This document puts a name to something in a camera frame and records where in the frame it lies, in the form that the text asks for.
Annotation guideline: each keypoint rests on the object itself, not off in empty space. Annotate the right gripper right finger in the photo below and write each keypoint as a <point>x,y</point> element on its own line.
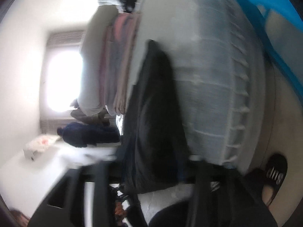
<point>223,197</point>

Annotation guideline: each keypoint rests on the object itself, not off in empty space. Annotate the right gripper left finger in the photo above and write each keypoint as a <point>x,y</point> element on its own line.
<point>64,204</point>

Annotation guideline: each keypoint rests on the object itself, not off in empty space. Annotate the black garment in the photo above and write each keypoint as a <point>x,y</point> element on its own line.
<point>154,152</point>

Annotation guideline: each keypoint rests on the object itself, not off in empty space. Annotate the black slipper with white letters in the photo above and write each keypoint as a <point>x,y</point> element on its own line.
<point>276,170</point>

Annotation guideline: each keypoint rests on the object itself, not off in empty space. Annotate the white cardboard box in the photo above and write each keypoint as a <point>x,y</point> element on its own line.
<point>39,145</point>

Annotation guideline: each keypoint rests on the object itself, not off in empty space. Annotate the dark blue garment on floor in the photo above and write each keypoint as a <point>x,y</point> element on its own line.
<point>81,135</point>

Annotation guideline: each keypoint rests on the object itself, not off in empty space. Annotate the grey folded top garment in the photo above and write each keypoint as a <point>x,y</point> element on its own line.
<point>91,53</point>

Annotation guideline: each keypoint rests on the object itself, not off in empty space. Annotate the white quilted bedspread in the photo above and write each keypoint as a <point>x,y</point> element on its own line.
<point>218,69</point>

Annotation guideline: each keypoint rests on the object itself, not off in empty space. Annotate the grey-blue folded garment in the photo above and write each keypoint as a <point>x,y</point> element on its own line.
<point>116,75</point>

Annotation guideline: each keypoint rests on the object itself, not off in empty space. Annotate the pink folded garment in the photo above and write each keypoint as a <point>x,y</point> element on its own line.
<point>118,33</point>

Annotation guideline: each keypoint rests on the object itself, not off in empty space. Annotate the blue plastic bin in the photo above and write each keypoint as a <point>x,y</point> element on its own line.
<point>278,24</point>

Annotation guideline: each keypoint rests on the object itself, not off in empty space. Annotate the beige folded garment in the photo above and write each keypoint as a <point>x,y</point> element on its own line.
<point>125,32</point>

